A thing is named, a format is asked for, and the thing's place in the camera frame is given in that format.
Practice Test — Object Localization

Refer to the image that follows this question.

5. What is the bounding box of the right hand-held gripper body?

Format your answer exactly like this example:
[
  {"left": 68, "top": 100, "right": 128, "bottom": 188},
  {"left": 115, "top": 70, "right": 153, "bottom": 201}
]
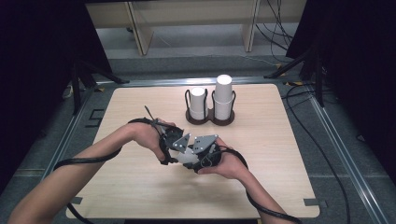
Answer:
[{"left": 186, "top": 133, "right": 223, "bottom": 174}]

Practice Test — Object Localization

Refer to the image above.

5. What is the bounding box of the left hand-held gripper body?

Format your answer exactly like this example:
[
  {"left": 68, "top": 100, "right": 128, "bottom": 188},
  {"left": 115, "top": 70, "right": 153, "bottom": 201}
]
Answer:
[{"left": 159, "top": 123, "right": 192, "bottom": 165}]

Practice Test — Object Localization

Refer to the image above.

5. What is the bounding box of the dark brown double cup holder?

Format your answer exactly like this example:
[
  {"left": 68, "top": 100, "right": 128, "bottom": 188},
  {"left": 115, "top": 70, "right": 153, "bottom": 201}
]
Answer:
[{"left": 184, "top": 88, "right": 237, "bottom": 127}]

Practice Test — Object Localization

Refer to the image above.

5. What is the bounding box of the person's left hand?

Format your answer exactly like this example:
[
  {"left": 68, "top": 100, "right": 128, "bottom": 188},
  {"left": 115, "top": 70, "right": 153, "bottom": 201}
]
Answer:
[{"left": 126, "top": 117, "right": 177, "bottom": 162}]

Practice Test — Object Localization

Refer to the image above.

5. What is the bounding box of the person's right hand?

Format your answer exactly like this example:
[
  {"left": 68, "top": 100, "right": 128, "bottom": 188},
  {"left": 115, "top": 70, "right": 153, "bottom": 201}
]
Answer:
[{"left": 197, "top": 137, "right": 250, "bottom": 181}]

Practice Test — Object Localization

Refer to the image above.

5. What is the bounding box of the black tripod stand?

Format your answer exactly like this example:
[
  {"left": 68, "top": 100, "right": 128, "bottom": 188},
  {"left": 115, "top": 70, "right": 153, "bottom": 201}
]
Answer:
[
  {"left": 263, "top": 43, "right": 325, "bottom": 108},
  {"left": 69, "top": 59, "right": 131, "bottom": 117}
]

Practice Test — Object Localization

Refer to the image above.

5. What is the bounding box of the beige wooden desk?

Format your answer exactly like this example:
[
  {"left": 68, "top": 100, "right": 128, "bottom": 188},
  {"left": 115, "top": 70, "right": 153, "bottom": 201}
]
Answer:
[{"left": 84, "top": 0, "right": 308, "bottom": 57}]

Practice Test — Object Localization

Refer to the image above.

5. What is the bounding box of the dark curtain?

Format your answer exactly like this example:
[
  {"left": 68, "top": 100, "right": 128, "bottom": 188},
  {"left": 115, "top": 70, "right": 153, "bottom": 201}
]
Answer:
[
  {"left": 285, "top": 0, "right": 396, "bottom": 185},
  {"left": 0, "top": 0, "right": 114, "bottom": 194}
]

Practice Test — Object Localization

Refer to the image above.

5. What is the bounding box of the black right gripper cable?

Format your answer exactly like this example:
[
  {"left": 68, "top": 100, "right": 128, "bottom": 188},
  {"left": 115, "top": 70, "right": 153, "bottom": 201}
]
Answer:
[{"left": 201, "top": 145, "right": 304, "bottom": 224}]

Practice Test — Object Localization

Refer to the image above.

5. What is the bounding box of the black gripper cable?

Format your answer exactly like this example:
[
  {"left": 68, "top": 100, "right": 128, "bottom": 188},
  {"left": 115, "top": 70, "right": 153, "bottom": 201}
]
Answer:
[
  {"left": 201, "top": 145, "right": 304, "bottom": 224},
  {"left": 53, "top": 105, "right": 185, "bottom": 224}
]

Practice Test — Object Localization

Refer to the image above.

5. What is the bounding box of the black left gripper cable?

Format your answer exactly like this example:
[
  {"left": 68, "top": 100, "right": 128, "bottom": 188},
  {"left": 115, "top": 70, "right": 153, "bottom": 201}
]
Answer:
[{"left": 53, "top": 105, "right": 185, "bottom": 224}]

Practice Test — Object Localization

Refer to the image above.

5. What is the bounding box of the long black floor cable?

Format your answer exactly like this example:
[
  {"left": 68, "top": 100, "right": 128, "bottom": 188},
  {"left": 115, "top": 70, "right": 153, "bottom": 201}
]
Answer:
[{"left": 280, "top": 81, "right": 352, "bottom": 224}]

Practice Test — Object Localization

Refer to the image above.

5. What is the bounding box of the metal floor rail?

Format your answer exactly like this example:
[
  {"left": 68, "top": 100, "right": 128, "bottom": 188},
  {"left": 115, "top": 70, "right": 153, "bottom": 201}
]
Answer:
[
  {"left": 18, "top": 87, "right": 95, "bottom": 224},
  {"left": 306, "top": 90, "right": 390, "bottom": 224}
]

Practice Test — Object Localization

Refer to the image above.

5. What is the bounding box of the bundle of black cables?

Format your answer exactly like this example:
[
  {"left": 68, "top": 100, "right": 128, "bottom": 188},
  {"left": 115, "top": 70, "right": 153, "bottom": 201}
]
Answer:
[{"left": 255, "top": 0, "right": 295, "bottom": 63}]

